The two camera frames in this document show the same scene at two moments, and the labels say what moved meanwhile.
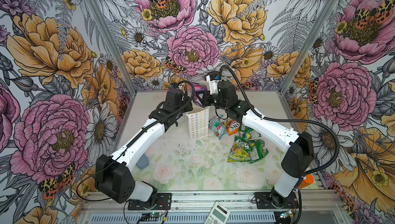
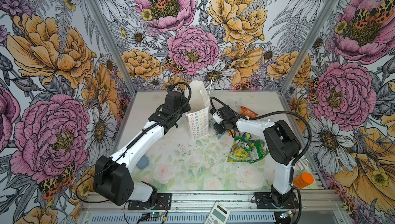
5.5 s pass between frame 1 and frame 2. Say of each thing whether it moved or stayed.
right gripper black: moved
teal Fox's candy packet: stayed
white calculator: stayed
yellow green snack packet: stayed
